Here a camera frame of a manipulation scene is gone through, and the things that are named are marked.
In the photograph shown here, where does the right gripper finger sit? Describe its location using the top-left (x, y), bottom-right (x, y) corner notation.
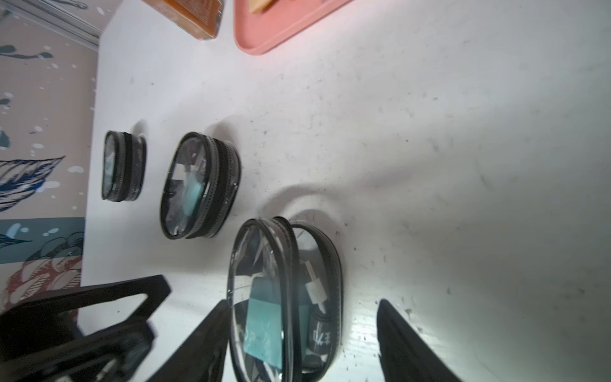
top-left (149, 300), bottom-right (230, 382)
top-left (376, 299), bottom-right (460, 382)

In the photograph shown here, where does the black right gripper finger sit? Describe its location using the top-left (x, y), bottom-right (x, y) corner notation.
top-left (1, 275), bottom-right (171, 361)
top-left (1, 321), bottom-right (154, 381)

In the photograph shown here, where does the teal charger plug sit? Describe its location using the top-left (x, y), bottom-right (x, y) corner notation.
top-left (181, 175), bottom-right (203, 216)
top-left (243, 277), bottom-right (283, 370)

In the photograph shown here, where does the clear pouch black zipper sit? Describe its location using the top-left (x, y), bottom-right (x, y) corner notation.
top-left (101, 131), bottom-right (147, 202)

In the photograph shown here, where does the pink tray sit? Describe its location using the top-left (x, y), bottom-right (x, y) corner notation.
top-left (233, 0), bottom-right (349, 56)

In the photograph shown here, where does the orange pepper spice jar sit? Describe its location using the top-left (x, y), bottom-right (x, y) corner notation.
top-left (143, 0), bottom-right (224, 40)

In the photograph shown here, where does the yellow folded napkin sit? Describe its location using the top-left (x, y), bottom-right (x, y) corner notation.
top-left (247, 0), bottom-right (275, 14)

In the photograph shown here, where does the aluminium frame rail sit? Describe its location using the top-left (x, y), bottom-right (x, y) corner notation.
top-left (1, 0), bottom-right (103, 51)

